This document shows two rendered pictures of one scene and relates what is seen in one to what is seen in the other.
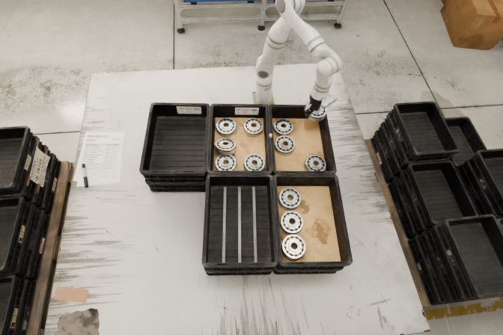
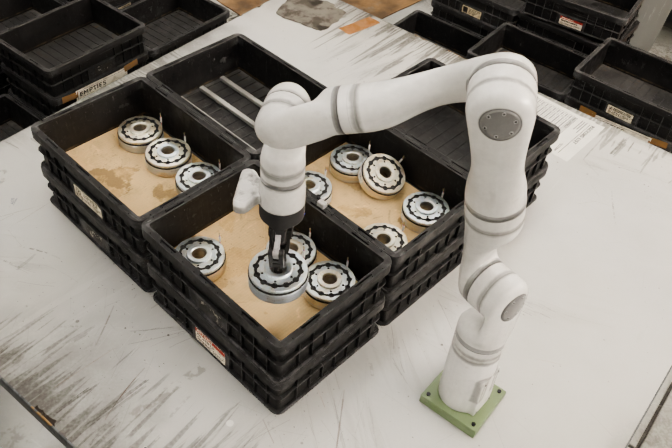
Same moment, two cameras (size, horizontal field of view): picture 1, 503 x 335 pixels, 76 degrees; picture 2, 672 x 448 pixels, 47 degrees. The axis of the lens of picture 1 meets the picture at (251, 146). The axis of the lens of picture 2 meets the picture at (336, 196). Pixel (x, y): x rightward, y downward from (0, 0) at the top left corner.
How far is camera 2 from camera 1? 1.88 m
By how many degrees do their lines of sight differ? 72
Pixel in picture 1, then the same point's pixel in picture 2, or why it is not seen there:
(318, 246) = (101, 161)
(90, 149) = (562, 117)
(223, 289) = not seen: hidden behind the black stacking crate
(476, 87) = not seen: outside the picture
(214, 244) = (254, 88)
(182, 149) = (439, 146)
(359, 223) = (41, 293)
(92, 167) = not seen: hidden behind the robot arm
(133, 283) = (312, 59)
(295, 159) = (247, 252)
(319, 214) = (129, 198)
